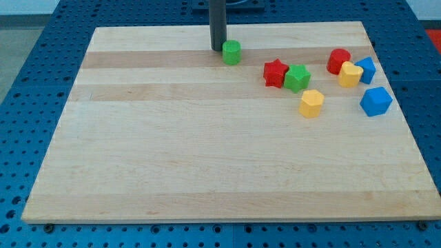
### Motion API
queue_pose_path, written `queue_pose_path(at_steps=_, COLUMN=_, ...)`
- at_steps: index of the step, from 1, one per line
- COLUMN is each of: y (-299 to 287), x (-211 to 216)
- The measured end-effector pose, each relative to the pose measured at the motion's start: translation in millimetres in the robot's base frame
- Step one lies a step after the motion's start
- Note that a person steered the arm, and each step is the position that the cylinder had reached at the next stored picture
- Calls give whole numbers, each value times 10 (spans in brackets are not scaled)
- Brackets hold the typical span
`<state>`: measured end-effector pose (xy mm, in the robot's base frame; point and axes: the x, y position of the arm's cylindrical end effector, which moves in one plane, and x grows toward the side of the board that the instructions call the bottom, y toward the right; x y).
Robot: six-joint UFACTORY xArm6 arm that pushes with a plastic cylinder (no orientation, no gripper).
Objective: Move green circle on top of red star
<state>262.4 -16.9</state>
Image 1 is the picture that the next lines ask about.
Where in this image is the green cylinder block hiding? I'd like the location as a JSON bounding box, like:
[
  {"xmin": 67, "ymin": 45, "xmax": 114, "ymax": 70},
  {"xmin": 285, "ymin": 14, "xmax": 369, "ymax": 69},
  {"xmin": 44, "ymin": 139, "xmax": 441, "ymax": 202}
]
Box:
[{"xmin": 222, "ymin": 40, "xmax": 241, "ymax": 65}]

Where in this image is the red star block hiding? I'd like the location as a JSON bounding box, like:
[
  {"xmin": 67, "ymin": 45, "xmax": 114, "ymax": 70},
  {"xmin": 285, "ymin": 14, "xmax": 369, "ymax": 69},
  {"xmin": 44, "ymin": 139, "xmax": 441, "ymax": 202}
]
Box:
[{"xmin": 263, "ymin": 59, "xmax": 289, "ymax": 88}]

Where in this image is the green star block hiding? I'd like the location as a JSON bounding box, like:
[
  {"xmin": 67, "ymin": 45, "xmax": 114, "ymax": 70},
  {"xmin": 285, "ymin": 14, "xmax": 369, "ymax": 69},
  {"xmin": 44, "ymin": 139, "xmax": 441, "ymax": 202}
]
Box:
[{"xmin": 284, "ymin": 65, "xmax": 311, "ymax": 93}]

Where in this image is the yellow hexagon block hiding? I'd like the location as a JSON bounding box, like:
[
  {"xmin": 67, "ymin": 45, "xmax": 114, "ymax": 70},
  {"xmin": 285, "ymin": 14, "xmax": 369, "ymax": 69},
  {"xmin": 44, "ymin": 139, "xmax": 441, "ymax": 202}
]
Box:
[{"xmin": 298, "ymin": 90, "xmax": 325, "ymax": 118}]

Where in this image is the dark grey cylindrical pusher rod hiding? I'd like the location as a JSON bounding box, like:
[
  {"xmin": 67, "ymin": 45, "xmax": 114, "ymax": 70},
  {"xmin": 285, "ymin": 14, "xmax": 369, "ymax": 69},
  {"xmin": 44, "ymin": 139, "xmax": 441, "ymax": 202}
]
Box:
[{"xmin": 208, "ymin": 0, "xmax": 227, "ymax": 52}]

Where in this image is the red cylinder block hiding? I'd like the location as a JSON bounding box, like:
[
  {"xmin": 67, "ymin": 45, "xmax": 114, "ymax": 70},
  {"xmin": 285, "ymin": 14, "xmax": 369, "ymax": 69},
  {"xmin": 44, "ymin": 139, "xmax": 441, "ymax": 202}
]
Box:
[{"xmin": 327, "ymin": 48, "xmax": 351, "ymax": 75}]

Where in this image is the yellow heart block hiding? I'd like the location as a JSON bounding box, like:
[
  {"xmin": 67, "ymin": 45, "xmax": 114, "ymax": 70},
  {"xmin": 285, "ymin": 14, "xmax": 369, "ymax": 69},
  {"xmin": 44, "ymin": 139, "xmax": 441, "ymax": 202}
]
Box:
[{"xmin": 338, "ymin": 61, "xmax": 364, "ymax": 88}]

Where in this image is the blue pentagon block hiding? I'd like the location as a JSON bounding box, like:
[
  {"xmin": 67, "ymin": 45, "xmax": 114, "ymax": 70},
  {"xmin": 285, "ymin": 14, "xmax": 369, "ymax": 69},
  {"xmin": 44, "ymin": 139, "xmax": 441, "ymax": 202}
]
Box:
[{"xmin": 360, "ymin": 87, "xmax": 393, "ymax": 116}]

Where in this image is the blue cube block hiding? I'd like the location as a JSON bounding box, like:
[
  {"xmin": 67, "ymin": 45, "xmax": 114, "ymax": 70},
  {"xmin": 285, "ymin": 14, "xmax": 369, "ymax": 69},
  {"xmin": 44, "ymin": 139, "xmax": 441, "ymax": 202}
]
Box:
[{"xmin": 355, "ymin": 56, "xmax": 376, "ymax": 84}]

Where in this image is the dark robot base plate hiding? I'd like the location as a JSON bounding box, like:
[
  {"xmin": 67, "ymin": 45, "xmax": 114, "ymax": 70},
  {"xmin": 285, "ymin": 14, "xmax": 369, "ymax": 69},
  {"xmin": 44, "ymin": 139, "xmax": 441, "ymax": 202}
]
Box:
[{"xmin": 189, "ymin": 0, "xmax": 265, "ymax": 12}]

